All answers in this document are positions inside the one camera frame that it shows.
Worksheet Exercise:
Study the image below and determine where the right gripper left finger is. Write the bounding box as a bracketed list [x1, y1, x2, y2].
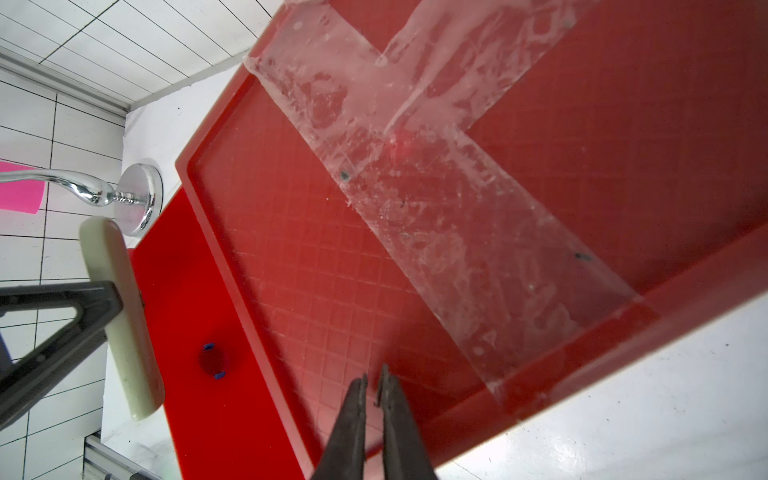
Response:
[311, 374, 368, 480]

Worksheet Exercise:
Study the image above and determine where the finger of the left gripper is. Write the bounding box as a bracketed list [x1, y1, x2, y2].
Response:
[1, 281, 123, 429]

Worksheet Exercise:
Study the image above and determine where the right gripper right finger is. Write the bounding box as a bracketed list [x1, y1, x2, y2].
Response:
[375, 364, 438, 480]

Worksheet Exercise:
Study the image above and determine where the red top drawer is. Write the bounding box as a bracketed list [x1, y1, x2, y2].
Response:
[131, 190, 304, 479]

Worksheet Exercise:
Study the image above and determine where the red three-drawer cabinet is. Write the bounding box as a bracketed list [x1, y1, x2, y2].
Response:
[175, 0, 768, 480]

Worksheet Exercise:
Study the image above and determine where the chrome glass rack stand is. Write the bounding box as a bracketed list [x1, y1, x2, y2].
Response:
[1, 163, 164, 237]

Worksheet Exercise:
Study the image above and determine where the pink wine glass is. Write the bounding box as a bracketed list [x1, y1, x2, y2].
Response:
[0, 180, 46, 214]

